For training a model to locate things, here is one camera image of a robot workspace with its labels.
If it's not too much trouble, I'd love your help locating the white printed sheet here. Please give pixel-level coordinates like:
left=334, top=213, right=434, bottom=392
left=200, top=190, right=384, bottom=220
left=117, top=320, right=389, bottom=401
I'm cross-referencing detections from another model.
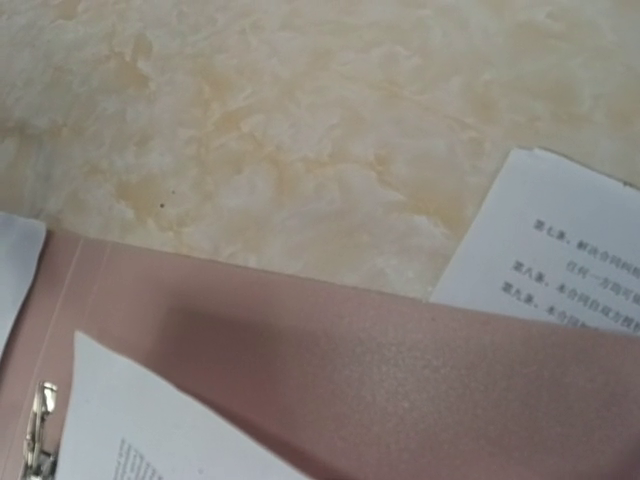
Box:
left=0, top=212, right=46, bottom=352
left=431, top=149, right=639, bottom=336

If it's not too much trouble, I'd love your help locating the metal folder clip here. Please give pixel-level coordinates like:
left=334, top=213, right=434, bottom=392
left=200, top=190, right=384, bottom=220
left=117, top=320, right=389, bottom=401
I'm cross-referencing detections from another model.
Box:
left=20, top=381, right=58, bottom=480

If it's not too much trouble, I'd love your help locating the pink-brown file folder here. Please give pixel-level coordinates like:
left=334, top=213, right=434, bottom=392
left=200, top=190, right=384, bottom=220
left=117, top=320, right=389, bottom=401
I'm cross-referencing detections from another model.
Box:
left=1, top=233, right=639, bottom=479

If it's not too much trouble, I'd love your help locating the white sheet dense English text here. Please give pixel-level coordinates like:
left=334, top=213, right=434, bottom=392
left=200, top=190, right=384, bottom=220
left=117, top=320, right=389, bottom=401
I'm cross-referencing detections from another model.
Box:
left=57, top=330, right=336, bottom=479

